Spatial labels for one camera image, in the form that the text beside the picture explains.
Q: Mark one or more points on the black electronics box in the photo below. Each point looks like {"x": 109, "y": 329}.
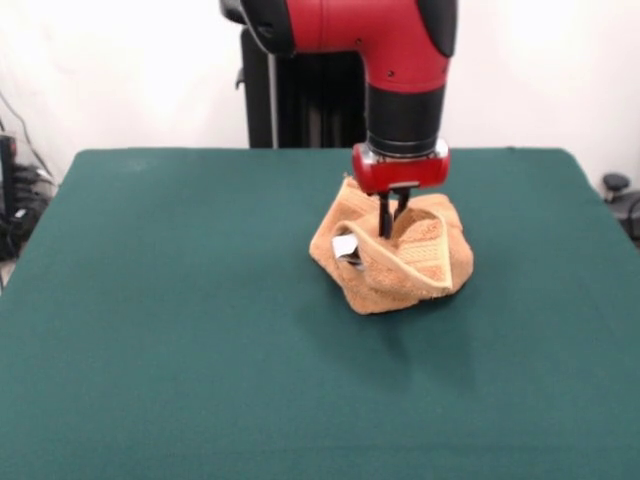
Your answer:
{"x": 7, "y": 165}

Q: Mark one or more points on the orange terry towel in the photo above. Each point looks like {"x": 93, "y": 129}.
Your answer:
{"x": 390, "y": 290}

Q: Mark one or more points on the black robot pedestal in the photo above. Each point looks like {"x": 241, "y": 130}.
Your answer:
{"x": 310, "y": 100}

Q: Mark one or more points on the dark green table cloth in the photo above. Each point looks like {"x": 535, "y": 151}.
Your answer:
{"x": 175, "y": 325}

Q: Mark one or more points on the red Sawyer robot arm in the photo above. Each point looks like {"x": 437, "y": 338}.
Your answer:
{"x": 395, "y": 40}

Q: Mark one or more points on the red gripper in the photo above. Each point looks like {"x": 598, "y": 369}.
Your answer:
{"x": 400, "y": 175}

